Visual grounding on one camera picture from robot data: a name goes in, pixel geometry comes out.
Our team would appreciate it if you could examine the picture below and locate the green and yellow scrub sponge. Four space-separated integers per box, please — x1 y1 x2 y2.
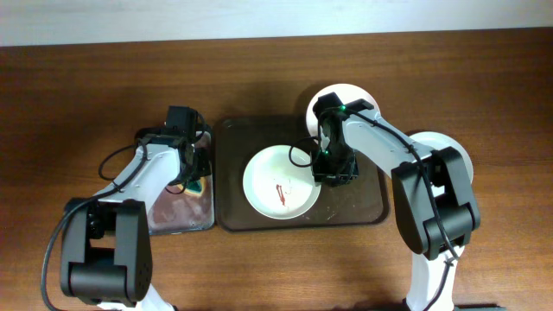
184 177 207 197

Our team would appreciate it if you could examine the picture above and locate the cream plate with red stain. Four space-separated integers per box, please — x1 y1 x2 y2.
243 145 321 220

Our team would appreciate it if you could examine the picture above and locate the pale blue plate with stain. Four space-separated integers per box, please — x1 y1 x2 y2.
401 131 474 201

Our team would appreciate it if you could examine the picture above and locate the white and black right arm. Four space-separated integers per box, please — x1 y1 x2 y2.
306 92 481 310

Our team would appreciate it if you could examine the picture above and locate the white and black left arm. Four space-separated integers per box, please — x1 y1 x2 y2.
60 135 211 310

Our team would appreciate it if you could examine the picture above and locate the dark brown serving tray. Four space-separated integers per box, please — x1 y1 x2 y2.
214 116 390 232

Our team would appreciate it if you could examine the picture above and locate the metal tray with soapy water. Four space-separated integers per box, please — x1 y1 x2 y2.
147 127 215 235

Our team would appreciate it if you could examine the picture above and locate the pinkish plate with red stain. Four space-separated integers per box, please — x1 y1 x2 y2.
305 84 380 136

